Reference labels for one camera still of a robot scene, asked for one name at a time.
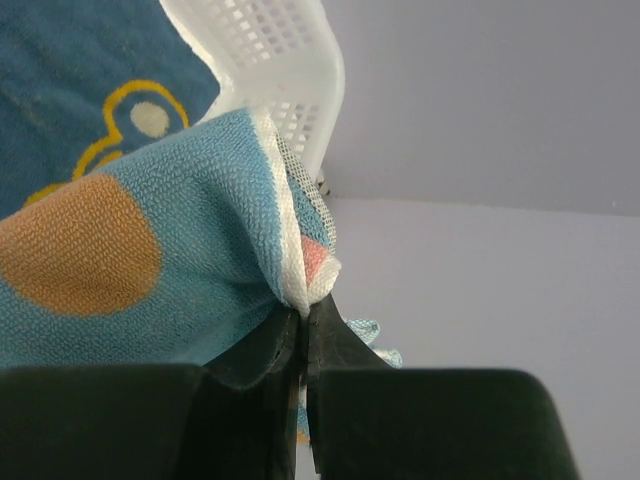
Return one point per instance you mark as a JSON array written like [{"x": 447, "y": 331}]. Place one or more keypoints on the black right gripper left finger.
[{"x": 234, "y": 418}]

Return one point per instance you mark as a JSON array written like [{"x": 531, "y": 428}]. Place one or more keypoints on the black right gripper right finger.
[{"x": 369, "y": 420}]

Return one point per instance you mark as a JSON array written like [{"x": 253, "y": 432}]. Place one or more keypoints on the white empty plastic basket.
[{"x": 281, "y": 56}]

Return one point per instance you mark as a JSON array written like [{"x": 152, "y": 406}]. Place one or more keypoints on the light blue polka dot towel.
[{"x": 172, "y": 253}]

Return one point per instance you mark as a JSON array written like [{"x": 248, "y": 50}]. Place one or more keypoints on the yellow tiger towel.
[{"x": 83, "y": 82}]

